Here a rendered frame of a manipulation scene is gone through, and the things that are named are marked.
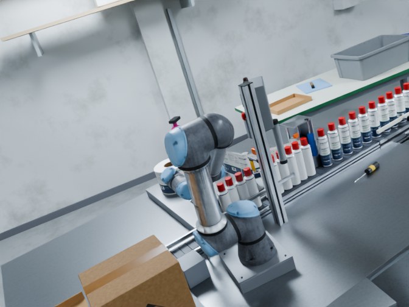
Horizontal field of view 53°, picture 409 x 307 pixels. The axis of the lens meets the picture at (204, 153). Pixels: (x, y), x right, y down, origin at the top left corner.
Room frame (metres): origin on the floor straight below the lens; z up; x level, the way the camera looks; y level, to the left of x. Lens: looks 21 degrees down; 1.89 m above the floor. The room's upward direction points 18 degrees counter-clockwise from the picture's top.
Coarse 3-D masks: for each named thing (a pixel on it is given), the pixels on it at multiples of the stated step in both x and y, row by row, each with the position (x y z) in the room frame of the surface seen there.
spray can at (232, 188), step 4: (228, 180) 1.69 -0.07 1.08; (228, 184) 1.69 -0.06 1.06; (232, 184) 1.69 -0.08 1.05; (228, 188) 1.68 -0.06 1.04; (232, 188) 1.68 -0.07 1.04; (236, 188) 1.69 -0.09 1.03; (232, 192) 1.68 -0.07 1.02; (236, 192) 1.69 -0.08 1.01; (232, 196) 1.68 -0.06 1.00; (236, 196) 1.68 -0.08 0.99; (232, 200) 1.68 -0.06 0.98; (236, 200) 1.68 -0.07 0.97
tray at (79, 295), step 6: (78, 294) 1.51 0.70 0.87; (66, 300) 1.49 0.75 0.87; (72, 300) 1.50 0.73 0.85; (78, 300) 1.51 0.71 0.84; (84, 300) 1.50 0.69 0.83; (54, 306) 1.47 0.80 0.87; (60, 306) 1.48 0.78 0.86; (66, 306) 1.49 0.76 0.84; (72, 306) 1.48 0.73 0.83; (78, 306) 1.47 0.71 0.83; (84, 306) 1.46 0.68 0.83
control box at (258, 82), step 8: (256, 80) 1.71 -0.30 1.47; (256, 88) 1.61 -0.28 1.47; (264, 88) 1.60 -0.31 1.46; (256, 96) 1.61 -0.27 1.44; (264, 96) 1.60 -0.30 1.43; (264, 104) 1.60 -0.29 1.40; (264, 112) 1.61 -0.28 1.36; (264, 120) 1.61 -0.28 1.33; (272, 120) 1.61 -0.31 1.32; (272, 128) 1.60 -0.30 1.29
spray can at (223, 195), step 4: (220, 184) 1.67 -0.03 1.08; (220, 188) 1.66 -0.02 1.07; (224, 188) 1.66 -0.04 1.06; (220, 192) 1.66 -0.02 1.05; (224, 192) 1.65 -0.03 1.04; (228, 192) 1.67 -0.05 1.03; (220, 196) 1.65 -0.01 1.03; (224, 196) 1.65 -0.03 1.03; (228, 196) 1.66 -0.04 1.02; (220, 200) 1.66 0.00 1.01; (224, 200) 1.65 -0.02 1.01; (228, 200) 1.65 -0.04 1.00; (220, 204) 1.67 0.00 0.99; (224, 204) 1.65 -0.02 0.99; (228, 204) 1.65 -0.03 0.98; (224, 208) 1.65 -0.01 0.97
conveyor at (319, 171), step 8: (368, 144) 2.00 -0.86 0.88; (344, 160) 1.91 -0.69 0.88; (320, 168) 1.91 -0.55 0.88; (328, 168) 1.88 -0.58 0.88; (304, 184) 1.81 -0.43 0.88; (288, 192) 1.77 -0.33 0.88; (264, 200) 1.77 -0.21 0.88; (192, 240) 1.62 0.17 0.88; (176, 248) 1.60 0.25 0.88; (184, 248) 1.58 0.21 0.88; (192, 248) 1.56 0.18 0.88; (176, 256) 1.54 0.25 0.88
